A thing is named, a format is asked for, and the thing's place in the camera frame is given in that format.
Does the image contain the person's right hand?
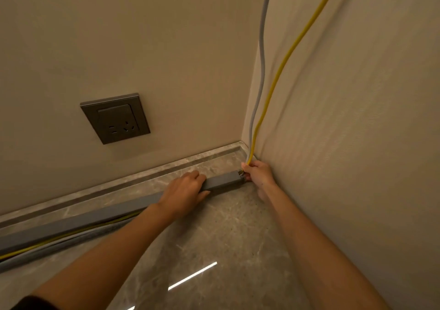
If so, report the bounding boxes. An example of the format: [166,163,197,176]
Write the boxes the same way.
[241,159,278,201]

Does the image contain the grey duct cover strip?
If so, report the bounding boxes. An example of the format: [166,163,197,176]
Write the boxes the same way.
[0,170,247,257]

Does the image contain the person's left forearm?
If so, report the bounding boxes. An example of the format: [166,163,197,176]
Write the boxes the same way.
[33,202,173,310]

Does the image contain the person's left hand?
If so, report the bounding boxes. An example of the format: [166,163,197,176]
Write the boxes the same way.
[156,170,211,220]

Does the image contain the grey cable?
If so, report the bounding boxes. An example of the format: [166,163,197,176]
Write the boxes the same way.
[248,0,277,165]

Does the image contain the grey slotted cable duct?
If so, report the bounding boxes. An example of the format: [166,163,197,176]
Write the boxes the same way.
[0,170,248,275]

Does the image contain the person's right forearm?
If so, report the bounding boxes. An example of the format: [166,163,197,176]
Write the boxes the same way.
[260,182,390,310]

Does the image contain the black sleeve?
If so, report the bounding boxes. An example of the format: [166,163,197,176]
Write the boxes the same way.
[10,294,60,310]

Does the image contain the yellow cable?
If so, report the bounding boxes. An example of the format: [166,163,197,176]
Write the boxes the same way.
[0,0,343,262]

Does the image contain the grey wall socket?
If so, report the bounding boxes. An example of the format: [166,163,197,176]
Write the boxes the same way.
[80,93,151,146]

